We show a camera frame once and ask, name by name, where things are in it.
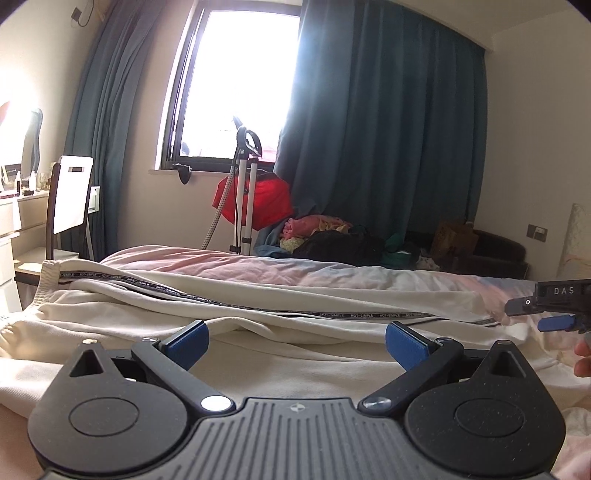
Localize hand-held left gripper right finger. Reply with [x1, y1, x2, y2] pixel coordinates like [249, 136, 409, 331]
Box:
[360, 320, 536, 411]

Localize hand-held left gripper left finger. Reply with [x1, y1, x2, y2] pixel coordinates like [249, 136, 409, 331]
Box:
[65, 320, 232, 413]

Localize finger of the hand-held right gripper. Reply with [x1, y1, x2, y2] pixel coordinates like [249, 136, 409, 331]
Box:
[538, 315, 578, 333]
[505, 298, 539, 317]

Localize white pants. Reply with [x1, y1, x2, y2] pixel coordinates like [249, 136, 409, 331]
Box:
[0, 258, 529, 418]

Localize person's right hand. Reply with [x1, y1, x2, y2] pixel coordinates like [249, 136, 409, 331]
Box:
[574, 342, 591, 380]

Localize beige quilted headboard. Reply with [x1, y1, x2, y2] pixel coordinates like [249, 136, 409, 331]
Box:
[556, 203, 591, 280]

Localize black sofa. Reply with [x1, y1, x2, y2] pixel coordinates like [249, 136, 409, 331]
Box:
[405, 226, 529, 280]

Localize bed with pastel sheet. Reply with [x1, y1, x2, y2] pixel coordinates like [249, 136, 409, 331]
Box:
[0, 244, 591, 480]

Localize brown paper bag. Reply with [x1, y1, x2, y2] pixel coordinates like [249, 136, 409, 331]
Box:
[431, 220, 480, 260]

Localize black garment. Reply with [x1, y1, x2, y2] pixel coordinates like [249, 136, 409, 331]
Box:
[292, 228, 387, 267]

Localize light blue cloth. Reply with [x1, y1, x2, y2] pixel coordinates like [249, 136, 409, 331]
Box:
[254, 227, 297, 257]

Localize pink garment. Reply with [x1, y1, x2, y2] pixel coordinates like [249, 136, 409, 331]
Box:
[281, 215, 355, 241]

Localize red garment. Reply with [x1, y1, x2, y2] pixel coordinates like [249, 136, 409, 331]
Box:
[212, 171, 294, 232]

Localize white backed chair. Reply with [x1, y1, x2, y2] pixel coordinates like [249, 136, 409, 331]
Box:
[14, 155, 96, 288]

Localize white dresser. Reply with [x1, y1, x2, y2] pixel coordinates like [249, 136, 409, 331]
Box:
[0, 190, 52, 315]

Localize garment steamer stand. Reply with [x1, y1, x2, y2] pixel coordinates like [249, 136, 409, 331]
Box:
[202, 115, 265, 256]

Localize wide blue curtain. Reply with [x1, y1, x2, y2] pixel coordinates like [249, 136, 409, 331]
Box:
[272, 0, 490, 260]

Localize cosmetic bottles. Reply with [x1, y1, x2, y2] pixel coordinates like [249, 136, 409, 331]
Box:
[0, 164, 51, 195]

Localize narrow blue curtain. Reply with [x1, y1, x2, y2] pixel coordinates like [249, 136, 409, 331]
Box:
[62, 0, 204, 264]

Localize wavy blue framed mirror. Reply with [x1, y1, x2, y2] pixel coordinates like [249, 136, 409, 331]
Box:
[21, 108, 44, 172]

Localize dark framed window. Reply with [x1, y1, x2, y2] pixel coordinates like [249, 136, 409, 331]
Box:
[154, 4, 303, 175]

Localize black wall socket with cable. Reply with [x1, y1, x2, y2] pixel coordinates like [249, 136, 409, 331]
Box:
[70, 0, 94, 27]

